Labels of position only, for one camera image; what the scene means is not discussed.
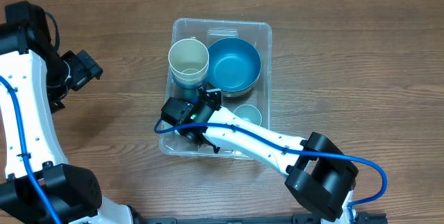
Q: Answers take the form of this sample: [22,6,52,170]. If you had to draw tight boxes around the cream bowl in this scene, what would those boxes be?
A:
[221,85,253,98]

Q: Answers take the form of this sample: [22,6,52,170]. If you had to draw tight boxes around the dark blue tall cup back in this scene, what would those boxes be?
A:
[173,78,207,90]

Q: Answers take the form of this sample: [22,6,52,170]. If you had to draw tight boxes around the dark blue tall cup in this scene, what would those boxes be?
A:
[173,78,207,90]
[182,88,202,103]

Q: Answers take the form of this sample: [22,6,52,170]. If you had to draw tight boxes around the cream tall cup front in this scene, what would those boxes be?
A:
[171,68,207,84]

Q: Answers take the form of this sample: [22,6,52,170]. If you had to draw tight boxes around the cream tall cup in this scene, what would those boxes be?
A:
[171,68,207,84]
[168,38,209,72]

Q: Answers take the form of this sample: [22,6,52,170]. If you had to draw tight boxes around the grey small cup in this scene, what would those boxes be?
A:
[233,104,262,126]

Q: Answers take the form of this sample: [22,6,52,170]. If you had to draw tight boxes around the dark blue bowl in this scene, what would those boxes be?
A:
[207,37,262,94]

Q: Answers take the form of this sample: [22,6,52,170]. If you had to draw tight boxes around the cream tall cup back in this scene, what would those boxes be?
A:
[168,38,209,72]

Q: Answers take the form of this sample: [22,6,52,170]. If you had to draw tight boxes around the dark blue tall cup front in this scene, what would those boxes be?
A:
[182,88,202,103]

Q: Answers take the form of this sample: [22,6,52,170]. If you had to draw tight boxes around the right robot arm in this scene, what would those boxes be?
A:
[174,90,358,223]

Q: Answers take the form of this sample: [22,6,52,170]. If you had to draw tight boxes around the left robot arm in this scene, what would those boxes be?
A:
[1,1,143,223]

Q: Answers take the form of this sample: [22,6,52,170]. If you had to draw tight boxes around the right blue cable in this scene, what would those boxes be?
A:
[153,118,389,224]

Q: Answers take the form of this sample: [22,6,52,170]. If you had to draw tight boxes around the blue cable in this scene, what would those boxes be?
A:
[153,118,389,224]
[0,74,65,224]

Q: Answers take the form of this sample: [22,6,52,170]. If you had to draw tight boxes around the left blue cable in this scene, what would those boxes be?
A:
[0,74,65,224]

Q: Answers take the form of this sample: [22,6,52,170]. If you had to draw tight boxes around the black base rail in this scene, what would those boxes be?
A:
[144,212,388,224]

